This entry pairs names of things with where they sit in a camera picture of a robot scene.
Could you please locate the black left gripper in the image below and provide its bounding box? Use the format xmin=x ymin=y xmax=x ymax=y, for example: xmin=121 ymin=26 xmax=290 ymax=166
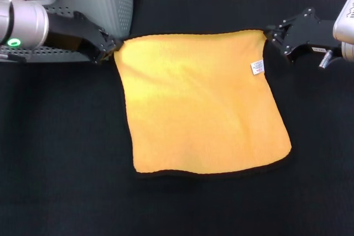
xmin=46 ymin=11 xmax=123 ymax=65

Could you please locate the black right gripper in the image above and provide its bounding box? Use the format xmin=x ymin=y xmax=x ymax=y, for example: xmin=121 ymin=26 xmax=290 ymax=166
xmin=264 ymin=8 xmax=343 ymax=65

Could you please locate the yellow towel with black edge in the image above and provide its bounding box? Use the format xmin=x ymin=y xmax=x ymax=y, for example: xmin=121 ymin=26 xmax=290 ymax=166
xmin=113 ymin=28 xmax=293 ymax=181

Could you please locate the silver plug connector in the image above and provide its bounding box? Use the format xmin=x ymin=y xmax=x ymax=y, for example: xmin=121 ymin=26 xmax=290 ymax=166
xmin=318 ymin=49 xmax=335 ymax=69

